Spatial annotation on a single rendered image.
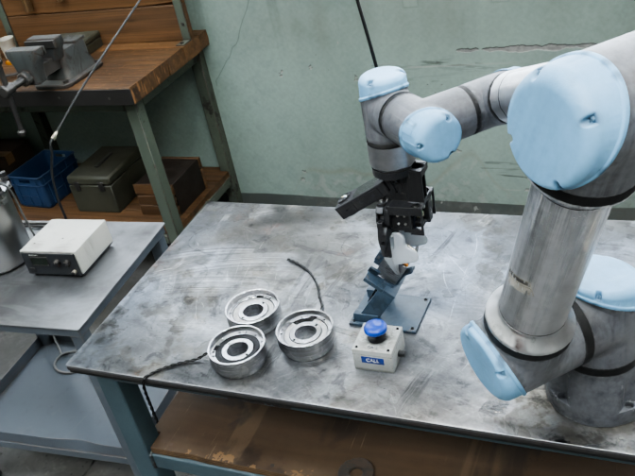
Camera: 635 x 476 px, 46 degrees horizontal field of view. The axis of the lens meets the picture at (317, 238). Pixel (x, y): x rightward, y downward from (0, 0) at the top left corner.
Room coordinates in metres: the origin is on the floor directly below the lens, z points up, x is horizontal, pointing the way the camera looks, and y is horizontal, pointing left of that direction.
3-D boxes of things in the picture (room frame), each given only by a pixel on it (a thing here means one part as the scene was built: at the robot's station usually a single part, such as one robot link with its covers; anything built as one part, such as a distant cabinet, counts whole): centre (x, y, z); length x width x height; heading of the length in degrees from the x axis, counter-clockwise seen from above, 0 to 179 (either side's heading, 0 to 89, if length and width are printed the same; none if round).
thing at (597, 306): (0.81, -0.37, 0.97); 0.13 x 0.12 x 0.14; 108
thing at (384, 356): (0.98, -0.07, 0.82); 0.08 x 0.07 x 0.05; 63
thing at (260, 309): (1.15, 0.15, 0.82); 0.10 x 0.10 x 0.04
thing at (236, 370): (1.05, 0.18, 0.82); 0.10 x 0.10 x 0.04
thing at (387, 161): (1.08, -0.15, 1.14); 0.08 x 0.08 x 0.05
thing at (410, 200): (1.07, -0.15, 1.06); 0.09 x 0.08 x 0.12; 60
